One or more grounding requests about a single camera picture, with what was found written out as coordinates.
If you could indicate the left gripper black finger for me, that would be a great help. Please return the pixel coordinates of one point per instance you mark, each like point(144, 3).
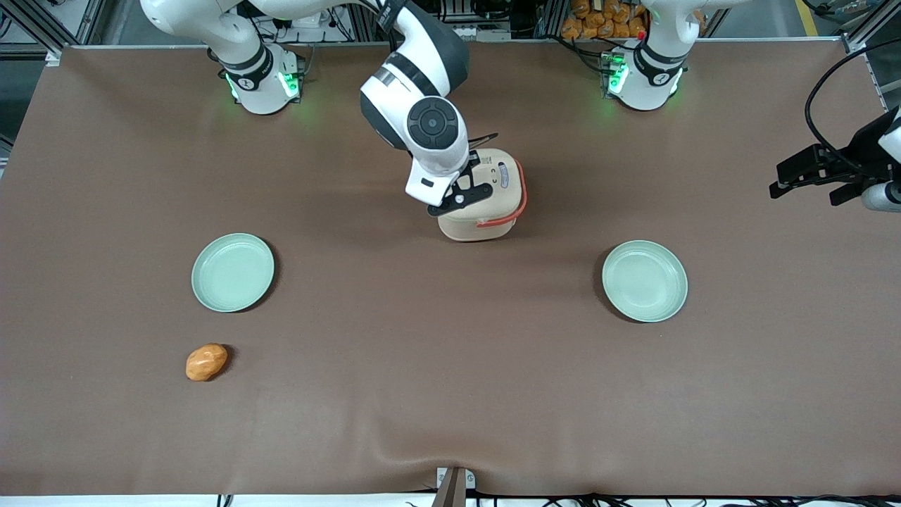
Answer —
point(847, 193)
point(809, 165)

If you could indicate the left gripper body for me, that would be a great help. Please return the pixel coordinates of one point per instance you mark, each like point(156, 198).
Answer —
point(860, 150)

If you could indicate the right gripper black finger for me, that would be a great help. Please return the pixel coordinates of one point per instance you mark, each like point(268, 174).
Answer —
point(461, 199)
point(466, 176)

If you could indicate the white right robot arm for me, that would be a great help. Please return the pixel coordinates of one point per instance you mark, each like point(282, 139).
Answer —
point(422, 77)

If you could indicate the brown table mat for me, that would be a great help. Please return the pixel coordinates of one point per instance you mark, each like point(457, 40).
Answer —
point(422, 366)

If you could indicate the pale green round plate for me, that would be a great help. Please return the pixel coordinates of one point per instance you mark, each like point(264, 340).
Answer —
point(232, 273)
point(644, 282)

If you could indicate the pile of orange bread rolls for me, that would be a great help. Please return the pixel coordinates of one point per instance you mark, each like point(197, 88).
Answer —
point(602, 21)

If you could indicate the glossy orange bread roll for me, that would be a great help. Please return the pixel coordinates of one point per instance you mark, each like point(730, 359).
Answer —
point(206, 362)

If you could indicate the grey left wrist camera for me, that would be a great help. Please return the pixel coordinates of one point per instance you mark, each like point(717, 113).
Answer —
point(883, 197)

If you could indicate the aluminium frame profile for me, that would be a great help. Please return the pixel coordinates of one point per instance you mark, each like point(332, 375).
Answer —
point(869, 24)
point(63, 24)

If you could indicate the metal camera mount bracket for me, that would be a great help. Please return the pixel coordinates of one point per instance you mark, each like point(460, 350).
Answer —
point(454, 482)

